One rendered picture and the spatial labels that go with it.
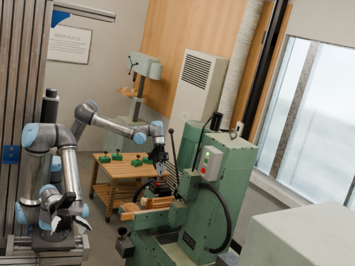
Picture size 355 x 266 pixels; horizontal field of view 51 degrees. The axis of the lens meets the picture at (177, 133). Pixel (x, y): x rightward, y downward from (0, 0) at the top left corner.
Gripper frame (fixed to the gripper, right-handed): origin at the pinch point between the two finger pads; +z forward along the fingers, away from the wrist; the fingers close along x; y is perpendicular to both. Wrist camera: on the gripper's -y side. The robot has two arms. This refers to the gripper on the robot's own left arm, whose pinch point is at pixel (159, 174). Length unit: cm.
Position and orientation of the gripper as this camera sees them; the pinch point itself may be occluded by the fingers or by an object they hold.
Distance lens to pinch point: 246.8
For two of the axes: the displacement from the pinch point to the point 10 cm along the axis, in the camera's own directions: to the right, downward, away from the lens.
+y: 5.6, -1.6, -8.2
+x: 8.3, -0.1, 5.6
